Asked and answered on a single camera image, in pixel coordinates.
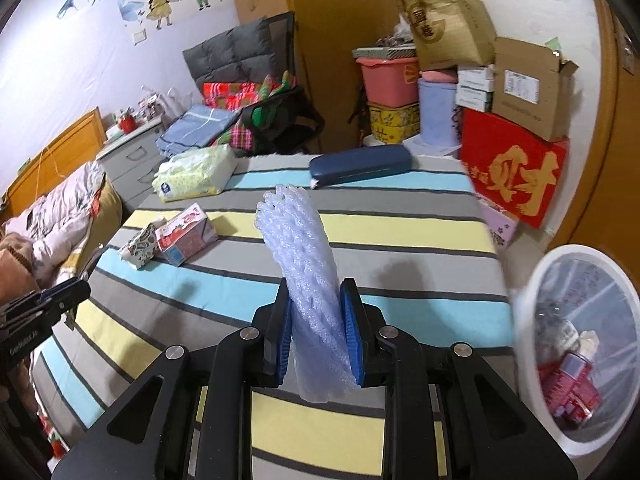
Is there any pink plastic bin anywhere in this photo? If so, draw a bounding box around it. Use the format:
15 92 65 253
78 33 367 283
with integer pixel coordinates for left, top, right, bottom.
356 58 420 108

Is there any yellow patterned box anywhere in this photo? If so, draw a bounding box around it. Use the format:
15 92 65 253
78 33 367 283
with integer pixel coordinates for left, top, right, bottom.
368 102 421 144

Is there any wooden wardrobe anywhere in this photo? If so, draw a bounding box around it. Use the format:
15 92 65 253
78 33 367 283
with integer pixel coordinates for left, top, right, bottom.
234 0 398 153

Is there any white small box lower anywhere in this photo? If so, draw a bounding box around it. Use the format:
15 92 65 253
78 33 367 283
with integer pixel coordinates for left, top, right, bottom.
456 84 494 113

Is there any red soda can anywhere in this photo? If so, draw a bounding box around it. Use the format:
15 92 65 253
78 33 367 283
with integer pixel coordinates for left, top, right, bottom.
538 351 602 429

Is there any pink box under red box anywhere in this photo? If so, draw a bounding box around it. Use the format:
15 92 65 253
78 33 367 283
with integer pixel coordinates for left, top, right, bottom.
477 195 520 252

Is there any white wall switch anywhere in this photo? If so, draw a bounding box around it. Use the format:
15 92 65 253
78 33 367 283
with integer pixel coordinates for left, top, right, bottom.
132 28 148 46

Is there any white foam net sleeve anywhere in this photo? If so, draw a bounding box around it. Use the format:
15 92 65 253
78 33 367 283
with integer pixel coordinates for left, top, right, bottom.
255 184 356 403

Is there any black bag on chair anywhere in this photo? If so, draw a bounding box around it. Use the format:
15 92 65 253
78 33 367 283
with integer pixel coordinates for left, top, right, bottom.
240 86 326 156

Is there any white small box upper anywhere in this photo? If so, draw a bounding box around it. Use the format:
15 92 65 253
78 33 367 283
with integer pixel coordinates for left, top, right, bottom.
457 64 495 92

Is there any pink milk carton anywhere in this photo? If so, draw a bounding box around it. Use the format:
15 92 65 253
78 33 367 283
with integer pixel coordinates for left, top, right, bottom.
155 204 218 266

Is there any lavender cylindrical container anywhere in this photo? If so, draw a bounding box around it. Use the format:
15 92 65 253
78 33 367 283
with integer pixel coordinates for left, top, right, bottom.
418 70 460 148

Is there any folded blue cloth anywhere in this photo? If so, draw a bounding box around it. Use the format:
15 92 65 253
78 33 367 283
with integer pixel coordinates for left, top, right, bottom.
155 104 240 158

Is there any gold paper bag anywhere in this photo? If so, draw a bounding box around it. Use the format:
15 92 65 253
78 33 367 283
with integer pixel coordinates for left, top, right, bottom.
397 0 497 70

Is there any dark blue glasses case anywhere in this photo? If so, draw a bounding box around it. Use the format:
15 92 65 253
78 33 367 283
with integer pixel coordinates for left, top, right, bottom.
309 144 412 188

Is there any crumpled paper cup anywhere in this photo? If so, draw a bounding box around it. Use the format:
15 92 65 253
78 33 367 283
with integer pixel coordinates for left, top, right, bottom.
577 330 600 362

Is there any red gift box gold character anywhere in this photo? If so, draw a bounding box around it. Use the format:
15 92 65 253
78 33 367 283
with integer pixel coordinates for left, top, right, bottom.
460 108 570 229

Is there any dark grey quilted cushion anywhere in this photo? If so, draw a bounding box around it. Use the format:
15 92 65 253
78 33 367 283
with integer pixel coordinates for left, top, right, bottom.
182 12 296 93

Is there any open cardboard box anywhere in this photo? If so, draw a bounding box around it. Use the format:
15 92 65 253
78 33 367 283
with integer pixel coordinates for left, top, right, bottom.
491 37 578 142

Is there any wooden door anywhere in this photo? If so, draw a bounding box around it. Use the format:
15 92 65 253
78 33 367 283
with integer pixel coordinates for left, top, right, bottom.
548 0 639 283

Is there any floral bed quilt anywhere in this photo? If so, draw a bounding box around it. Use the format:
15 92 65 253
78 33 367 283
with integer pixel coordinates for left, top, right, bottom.
1 160 120 288

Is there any yellow tissue pack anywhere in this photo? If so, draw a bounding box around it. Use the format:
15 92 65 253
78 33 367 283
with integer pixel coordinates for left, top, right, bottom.
152 144 238 203

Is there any red mug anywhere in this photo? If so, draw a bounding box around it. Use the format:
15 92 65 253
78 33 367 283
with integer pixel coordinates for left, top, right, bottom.
118 112 138 134

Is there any red plaid blanket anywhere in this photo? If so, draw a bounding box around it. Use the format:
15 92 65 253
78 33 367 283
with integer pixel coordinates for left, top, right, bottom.
203 70 297 110

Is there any striped tablecloth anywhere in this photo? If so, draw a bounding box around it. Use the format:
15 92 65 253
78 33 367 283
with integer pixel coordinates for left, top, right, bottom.
29 152 516 480

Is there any patterned crushed paper cup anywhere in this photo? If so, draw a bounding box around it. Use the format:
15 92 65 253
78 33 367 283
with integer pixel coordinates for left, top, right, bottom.
118 217 167 270

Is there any white round trash bin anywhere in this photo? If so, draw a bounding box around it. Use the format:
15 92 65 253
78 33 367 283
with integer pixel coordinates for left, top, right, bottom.
512 245 639 460

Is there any grey drawer cabinet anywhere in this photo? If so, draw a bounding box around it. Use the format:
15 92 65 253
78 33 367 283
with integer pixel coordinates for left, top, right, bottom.
96 116 165 214

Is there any white small box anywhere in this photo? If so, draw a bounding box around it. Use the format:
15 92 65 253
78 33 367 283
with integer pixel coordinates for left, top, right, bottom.
456 84 494 113
457 64 495 92

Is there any wooden bed headboard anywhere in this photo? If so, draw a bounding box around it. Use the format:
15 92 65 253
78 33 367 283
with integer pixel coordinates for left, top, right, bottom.
1 107 106 221

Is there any white yogurt cup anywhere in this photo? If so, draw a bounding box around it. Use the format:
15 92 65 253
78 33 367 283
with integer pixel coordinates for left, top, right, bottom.
538 318 579 354

